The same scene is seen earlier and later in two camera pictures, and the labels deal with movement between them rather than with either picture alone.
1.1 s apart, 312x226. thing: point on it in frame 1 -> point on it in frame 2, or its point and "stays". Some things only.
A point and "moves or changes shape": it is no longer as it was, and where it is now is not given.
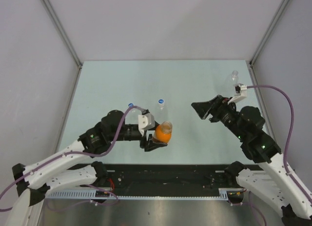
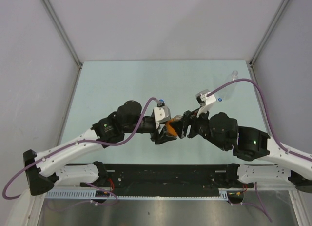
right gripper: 216,105 -> 189,118
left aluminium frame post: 60,29 stays
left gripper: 151,144 -> 162,137
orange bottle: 163,131 moves or changes shape
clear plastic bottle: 229,88 stays
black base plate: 171,180 stays
